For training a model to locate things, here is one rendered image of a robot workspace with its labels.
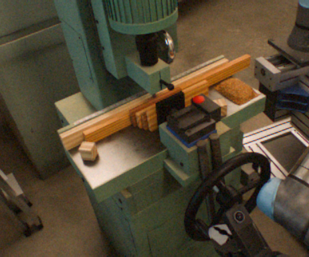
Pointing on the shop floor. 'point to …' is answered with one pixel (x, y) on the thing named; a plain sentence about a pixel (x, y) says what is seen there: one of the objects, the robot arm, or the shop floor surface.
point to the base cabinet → (157, 224)
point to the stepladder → (7, 192)
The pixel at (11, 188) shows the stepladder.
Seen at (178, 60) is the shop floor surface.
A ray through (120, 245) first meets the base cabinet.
